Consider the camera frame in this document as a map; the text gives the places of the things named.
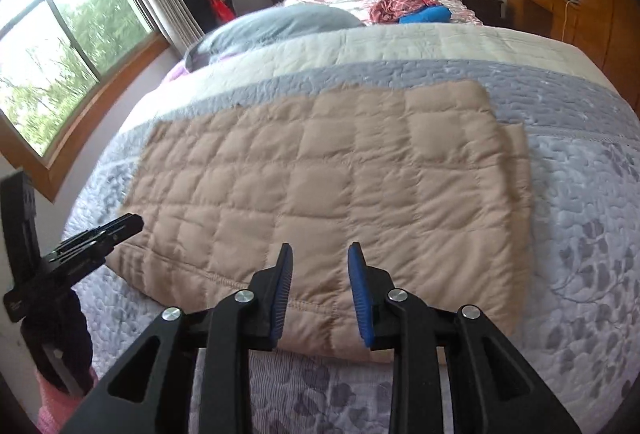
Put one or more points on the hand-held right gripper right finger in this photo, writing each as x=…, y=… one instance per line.
x=360, y=301

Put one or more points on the purple bed sheet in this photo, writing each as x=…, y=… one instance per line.
x=185, y=69

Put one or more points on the large wooden frame window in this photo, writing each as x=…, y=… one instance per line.
x=65, y=54

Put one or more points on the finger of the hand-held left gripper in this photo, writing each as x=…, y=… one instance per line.
x=100, y=239

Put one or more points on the wooden desk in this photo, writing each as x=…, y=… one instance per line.
x=535, y=9

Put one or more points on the red bag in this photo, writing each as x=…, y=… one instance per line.
x=222, y=8

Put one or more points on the grey patterned bedspread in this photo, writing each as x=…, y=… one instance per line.
x=575, y=214

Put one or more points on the person's left hand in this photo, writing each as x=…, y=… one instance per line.
x=60, y=334

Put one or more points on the wooden wardrobe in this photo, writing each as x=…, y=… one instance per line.
x=605, y=14

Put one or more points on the grey pillow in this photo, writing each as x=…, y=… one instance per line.
x=280, y=24

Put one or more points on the dark wooden nightstand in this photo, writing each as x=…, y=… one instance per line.
x=482, y=6

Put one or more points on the beige quilted jacket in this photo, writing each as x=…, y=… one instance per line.
x=325, y=174

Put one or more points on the red patterned cloth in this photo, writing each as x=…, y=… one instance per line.
x=395, y=6

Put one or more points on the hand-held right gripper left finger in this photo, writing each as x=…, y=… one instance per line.
x=282, y=296

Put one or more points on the blue cloth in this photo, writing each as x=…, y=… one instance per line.
x=427, y=15

